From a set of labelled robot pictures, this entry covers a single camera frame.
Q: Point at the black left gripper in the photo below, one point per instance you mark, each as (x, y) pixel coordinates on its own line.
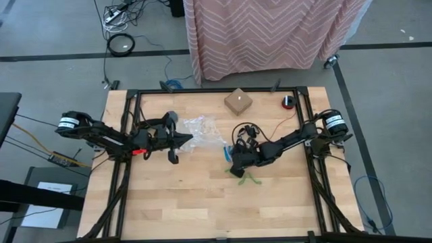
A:
(160, 140)

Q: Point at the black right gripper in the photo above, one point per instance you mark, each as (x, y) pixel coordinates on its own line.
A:
(249, 157)

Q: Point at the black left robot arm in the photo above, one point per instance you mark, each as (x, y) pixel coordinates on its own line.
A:
(101, 135)

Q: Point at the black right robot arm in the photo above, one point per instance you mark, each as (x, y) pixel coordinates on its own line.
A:
(293, 135)

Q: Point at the long green rubber band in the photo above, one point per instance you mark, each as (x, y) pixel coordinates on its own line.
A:
(257, 182)

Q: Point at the black table clamp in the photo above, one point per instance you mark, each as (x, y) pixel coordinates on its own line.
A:
(115, 85)
(166, 87)

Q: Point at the small cardboard box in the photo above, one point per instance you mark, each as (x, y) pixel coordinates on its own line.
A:
(238, 101)

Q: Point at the red black tape roll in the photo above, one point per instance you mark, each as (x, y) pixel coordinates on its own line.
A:
(288, 105)

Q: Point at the black and yellow device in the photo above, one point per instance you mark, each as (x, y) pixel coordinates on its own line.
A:
(62, 159)

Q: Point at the pink chevron cloth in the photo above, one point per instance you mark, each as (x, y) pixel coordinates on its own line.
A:
(263, 33)

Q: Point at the silver caster wheel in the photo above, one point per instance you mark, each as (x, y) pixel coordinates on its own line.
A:
(331, 61)

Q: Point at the black box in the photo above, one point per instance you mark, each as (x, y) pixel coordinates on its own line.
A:
(177, 8)

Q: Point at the grey cabinet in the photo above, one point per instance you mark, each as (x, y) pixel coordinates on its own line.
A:
(50, 175)

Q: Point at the white power strip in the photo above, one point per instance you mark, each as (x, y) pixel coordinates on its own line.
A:
(113, 16)

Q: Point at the black bar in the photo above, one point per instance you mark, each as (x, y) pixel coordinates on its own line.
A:
(33, 195)

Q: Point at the white paper sheet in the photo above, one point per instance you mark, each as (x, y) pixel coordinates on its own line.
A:
(44, 217)

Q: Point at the black desk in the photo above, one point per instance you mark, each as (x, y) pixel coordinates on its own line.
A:
(8, 111)

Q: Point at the silver mounting bracket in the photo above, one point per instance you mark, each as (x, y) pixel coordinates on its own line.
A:
(308, 141)

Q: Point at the black aluminium table frame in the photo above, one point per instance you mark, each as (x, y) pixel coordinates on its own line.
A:
(219, 90)

